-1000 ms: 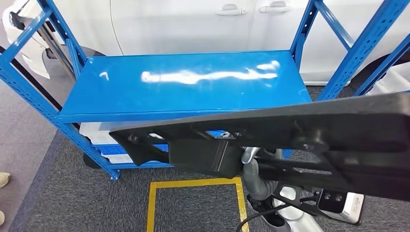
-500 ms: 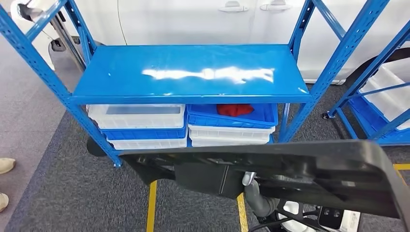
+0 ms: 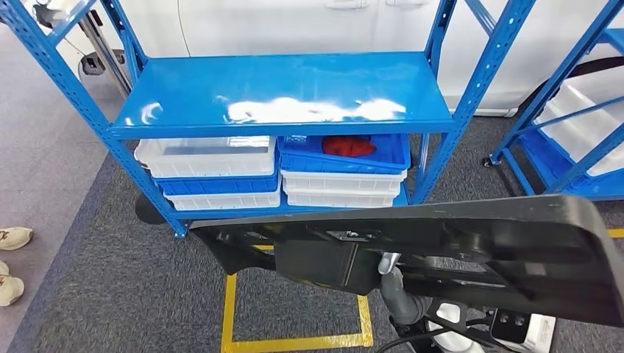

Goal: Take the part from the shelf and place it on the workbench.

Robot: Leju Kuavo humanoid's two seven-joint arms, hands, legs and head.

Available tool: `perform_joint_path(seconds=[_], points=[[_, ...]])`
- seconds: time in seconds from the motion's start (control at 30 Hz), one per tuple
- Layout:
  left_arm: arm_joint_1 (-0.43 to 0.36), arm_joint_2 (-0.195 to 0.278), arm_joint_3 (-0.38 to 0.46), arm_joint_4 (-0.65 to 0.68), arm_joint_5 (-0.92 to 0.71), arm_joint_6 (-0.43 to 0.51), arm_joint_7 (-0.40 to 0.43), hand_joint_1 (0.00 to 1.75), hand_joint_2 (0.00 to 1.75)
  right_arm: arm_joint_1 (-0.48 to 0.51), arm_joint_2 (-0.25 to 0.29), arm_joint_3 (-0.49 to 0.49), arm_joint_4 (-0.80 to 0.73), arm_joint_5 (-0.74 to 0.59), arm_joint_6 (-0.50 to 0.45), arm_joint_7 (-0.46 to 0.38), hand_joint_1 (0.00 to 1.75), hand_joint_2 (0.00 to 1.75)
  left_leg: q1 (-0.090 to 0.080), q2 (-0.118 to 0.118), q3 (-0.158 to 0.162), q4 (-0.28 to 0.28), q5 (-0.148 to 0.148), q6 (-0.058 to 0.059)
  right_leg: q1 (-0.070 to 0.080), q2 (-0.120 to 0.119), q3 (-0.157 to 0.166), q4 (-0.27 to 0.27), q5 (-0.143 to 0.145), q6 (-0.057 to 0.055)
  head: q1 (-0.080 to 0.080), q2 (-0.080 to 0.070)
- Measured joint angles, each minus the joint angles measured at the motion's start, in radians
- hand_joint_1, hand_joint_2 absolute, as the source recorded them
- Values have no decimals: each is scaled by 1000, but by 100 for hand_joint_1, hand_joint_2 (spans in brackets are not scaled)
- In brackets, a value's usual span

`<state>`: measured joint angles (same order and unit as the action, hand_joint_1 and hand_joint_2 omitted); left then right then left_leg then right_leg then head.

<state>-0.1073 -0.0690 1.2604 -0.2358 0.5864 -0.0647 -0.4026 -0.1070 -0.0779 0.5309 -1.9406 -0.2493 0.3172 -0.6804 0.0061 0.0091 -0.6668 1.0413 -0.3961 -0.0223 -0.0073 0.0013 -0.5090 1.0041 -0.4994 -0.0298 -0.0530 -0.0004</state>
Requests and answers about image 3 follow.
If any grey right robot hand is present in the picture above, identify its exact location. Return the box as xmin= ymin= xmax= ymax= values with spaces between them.
xmin=377 ymin=252 xmax=435 ymax=327

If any black plastic frame part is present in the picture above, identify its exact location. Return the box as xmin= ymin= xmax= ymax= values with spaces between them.
xmin=188 ymin=194 xmax=624 ymax=328

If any blue wheeled shelf rack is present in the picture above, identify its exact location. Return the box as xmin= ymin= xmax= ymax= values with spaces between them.
xmin=482 ymin=0 xmax=624 ymax=202

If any blue metal shelf rack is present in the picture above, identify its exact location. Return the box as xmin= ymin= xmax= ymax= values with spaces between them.
xmin=0 ymin=0 xmax=537 ymax=240

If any red cloth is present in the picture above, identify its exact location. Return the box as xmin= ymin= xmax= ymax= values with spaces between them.
xmin=322 ymin=135 xmax=377 ymax=158

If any large blue plastic bin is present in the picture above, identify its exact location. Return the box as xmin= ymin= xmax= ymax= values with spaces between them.
xmin=519 ymin=129 xmax=624 ymax=201

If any clear white plastic bin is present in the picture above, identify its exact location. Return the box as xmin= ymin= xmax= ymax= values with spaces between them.
xmin=134 ymin=136 xmax=277 ymax=179

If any large white plastic bin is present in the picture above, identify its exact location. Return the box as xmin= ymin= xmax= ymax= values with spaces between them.
xmin=535 ymin=65 xmax=624 ymax=177

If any white car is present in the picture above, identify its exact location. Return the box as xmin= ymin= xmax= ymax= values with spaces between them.
xmin=29 ymin=0 xmax=624 ymax=118

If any grey metal stand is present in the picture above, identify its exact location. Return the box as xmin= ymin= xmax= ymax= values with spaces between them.
xmin=34 ymin=0 xmax=133 ymax=99

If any person's beige shoe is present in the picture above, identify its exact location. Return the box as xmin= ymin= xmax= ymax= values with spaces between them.
xmin=0 ymin=227 xmax=34 ymax=252
xmin=0 ymin=260 xmax=25 ymax=308

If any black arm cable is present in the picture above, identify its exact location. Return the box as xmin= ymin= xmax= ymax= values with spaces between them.
xmin=377 ymin=317 xmax=493 ymax=353

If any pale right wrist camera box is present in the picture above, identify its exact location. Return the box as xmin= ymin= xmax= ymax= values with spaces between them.
xmin=489 ymin=307 xmax=558 ymax=353

